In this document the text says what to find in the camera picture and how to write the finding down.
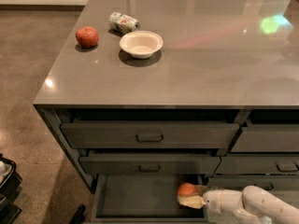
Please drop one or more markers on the grey bottom right drawer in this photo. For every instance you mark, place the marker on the grey bottom right drawer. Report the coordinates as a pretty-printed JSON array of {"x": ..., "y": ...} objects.
[{"x": 267, "y": 182}]

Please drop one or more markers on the red apple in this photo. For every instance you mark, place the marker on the red apple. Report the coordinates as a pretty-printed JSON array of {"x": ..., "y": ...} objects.
[{"x": 87, "y": 37}]

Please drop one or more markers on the grey top left drawer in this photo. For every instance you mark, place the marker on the grey top left drawer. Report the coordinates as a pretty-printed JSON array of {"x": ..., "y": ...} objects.
[{"x": 149, "y": 134}]

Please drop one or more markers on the grey top right drawer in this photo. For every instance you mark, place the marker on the grey top right drawer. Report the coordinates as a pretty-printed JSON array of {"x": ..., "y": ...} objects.
[{"x": 267, "y": 138}]

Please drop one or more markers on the grey open bottom drawer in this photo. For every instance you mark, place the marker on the grey open bottom drawer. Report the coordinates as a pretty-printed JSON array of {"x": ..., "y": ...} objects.
[{"x": 143, "y": 199}]

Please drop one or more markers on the white paper bowl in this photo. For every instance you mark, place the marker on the white paper bowl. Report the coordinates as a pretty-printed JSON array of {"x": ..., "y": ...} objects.
[{"x": 141, "y": 44}]

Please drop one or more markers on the grey middle left drawer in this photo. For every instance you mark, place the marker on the grey middle left drawer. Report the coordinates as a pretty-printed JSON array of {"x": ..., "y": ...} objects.
[{"x": 149, "y": 163}]

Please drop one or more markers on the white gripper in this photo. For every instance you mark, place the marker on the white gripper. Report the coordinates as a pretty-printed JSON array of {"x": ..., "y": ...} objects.
[{"x": 212, "y": 201}]

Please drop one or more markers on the grey middle right drawer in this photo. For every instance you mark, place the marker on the grey middle right drawer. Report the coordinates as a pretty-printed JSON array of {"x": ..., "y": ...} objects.
[{"x": 258, "y": 165}]

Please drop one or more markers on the crushed soda can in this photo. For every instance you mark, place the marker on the crushed soda can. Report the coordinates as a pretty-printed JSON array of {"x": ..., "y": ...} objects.
[{"x": 123, "y": 23}]

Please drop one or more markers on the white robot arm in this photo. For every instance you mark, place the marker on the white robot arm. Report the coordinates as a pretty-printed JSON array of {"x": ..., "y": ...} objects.
[{"x": 251, "y": 205}]

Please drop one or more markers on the grey counter cabinet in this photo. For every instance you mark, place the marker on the grey counter cabinet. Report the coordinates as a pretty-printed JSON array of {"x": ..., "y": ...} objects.
[{"x": 228, "y": 61}]

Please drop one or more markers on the orange fruit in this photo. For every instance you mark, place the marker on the orange fruit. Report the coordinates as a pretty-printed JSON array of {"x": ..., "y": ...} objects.
[{"x": 186, "y": 189}]

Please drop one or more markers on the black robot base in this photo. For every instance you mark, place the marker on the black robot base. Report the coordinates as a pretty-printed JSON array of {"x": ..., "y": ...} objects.
[{"x": 9, "y": 183}]

